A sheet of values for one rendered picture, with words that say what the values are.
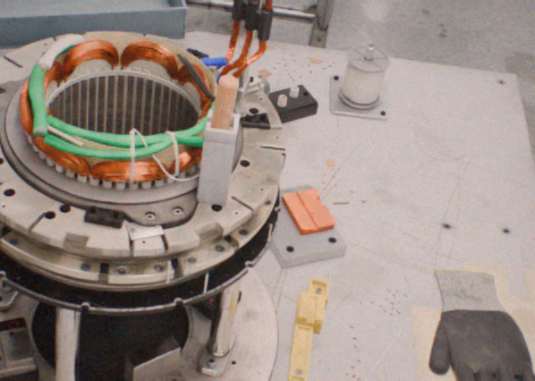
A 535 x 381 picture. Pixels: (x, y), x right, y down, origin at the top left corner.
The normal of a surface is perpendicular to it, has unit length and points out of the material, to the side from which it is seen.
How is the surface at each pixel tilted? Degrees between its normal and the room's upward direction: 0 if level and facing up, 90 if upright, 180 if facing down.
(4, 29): 90
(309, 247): 0
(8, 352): 0
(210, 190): 90
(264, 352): 0
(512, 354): 11
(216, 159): 90
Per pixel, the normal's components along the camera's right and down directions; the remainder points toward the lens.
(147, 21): 0.29, 0.69
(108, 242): 0.14, -0.72
